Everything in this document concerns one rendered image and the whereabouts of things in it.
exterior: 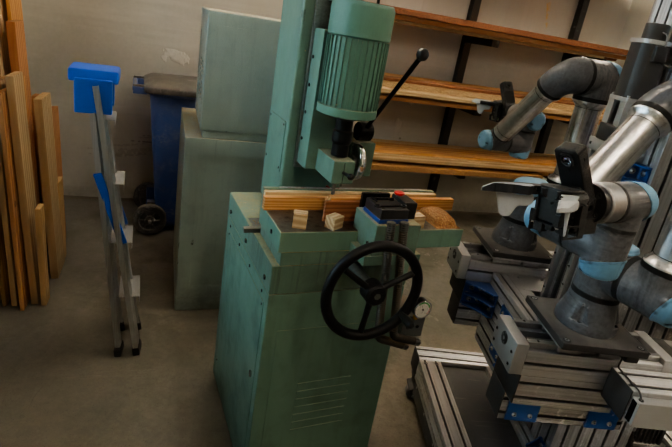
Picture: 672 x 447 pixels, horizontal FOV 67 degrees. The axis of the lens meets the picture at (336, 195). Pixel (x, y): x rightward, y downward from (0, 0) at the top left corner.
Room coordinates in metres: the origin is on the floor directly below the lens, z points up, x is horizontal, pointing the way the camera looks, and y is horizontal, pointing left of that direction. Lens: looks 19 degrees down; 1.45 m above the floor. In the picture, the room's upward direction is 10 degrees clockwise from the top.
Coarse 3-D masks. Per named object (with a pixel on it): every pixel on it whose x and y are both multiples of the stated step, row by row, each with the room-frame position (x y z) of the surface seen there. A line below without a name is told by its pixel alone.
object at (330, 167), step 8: (320, 152) 1.50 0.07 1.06; (328, 152) 1.49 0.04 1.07; (320, 160) 1.49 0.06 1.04; (328, 160) 1.44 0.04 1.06; (336, 160) 1.41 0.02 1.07; (344, 160) 1.43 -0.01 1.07; (352, 160) 1.44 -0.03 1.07; (320, 168) 1.49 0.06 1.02; (328, 168) 1.43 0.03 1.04; (336, 168) 1.41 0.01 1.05; (344, 168) 1.42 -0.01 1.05; (352, 168) 1.43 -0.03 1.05; (328, 176) 1.42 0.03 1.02; (336, 176) 1.41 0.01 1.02; (344, 176) 1.42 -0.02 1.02
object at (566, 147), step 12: (564, 144) 0.84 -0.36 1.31; (576, 144) 0.83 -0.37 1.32; (564, 156) 0.83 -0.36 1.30; (576, 156) 0.81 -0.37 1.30; (564, 168) 0.84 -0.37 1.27; (576, 168) 0.82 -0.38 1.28; (588, 168) 0.83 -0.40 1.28; (564, 180) 0.85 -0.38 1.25; (576, 180) 0.83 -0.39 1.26; (588, 180) 0.83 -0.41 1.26; (588, 192) 0.83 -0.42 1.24
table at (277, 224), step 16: (272, 224) 1.29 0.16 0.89; (288, 224) 1.29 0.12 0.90; (320, 224) 1.33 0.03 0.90; (352, 224) 1.37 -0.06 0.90; (272, 240) 1.28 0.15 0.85; (288, 240) 1.23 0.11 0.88; (304, 240) 1.25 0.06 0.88; (320, 240) 1.27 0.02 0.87; (336, 240) 1.30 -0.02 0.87; (352, 240) 1.32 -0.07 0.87; (432, 240) 1.44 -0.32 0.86; (448, 240) 1.46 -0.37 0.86; (368, 256) 1.24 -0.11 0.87; (416, 256) 1.30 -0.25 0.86
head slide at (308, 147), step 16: (320, 32) 1.54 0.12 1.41; (320, 48) 1.52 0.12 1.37; (320, 64) 1.51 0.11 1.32; (304, 112) 1.56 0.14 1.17; (320, 112) 1.52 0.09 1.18; (304, 128) 1.55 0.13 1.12; (320, 128) 1.52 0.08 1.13; (304, 144) 1.54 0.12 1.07; (320, 144) 1.53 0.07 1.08; (304, 160) 1.52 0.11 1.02
